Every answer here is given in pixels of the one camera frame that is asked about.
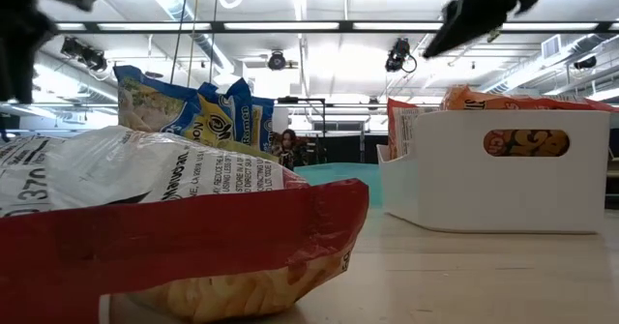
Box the round black ceiling camera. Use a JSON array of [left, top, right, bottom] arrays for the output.
[[266, 50, 288, 72]]

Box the white plastic bin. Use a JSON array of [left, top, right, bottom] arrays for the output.
[[375, 109, 611, 235]]

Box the person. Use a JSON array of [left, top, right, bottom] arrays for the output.
[[271, 129, 310, 171]]

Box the orange ramen noodle packet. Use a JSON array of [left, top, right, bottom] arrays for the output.
[[386, 97, 421, 161], [440, 84, 619, 158]]

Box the black overhead frame beam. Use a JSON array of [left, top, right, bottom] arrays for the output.
[[52, 20, 619, 36]]

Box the black ceiling spotlight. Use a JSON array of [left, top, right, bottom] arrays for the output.
[[60, 37, 86, 59], [81, 47, 108, 73]]

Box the blue ramen noodle packet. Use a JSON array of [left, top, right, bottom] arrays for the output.
[[250, 96, 276, 154], [113, 65, 204, 144], [195, 77, 255, 151]]

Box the black metal stand frame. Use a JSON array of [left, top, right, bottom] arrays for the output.
[[276, 95, 328, 137]]

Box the black overhead camera with cable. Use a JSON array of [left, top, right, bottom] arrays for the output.
[[385, 37, 418, 74]]

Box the black partition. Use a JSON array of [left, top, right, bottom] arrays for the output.
[[294, 133, 388, 165]]

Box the black hanging cable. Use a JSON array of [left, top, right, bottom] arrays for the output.
[[208, 0, 221, 84], [168, 0, 191, 86]]

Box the white vent grille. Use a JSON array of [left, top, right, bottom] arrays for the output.
[[541, 34, 563, 60]]

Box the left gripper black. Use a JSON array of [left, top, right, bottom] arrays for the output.
[[0, 0, 98, 105]]

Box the red ramen noodle packet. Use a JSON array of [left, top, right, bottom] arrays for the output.
[[0, 125, 371, 324]]

